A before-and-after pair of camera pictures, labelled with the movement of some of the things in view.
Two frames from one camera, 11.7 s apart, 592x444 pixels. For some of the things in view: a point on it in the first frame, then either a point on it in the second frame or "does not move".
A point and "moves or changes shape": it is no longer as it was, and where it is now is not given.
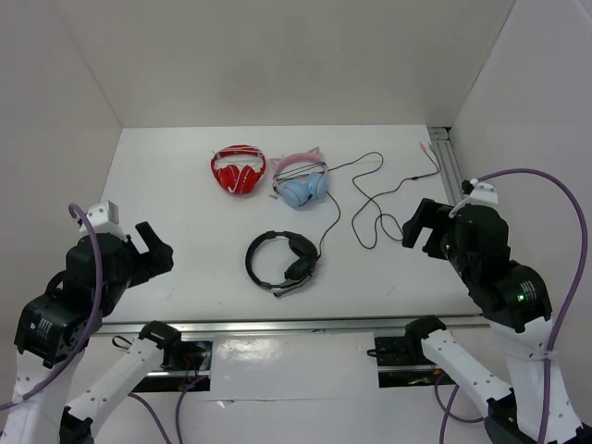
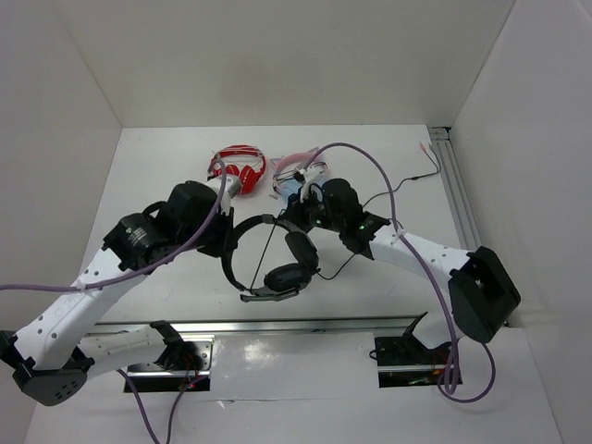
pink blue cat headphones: x=301 y=177 does not move
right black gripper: x=425 y=215 -> x=295 y=211
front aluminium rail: x=279 y=325 does not move
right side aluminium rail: x=440 y=140 does not move
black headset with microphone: x=299 y=271 moves or changes shape
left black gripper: x=162 y=259 -> x=226 y=240
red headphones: x=231 y=178 does not move
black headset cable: x=333 y=227 -> x=364 y=205
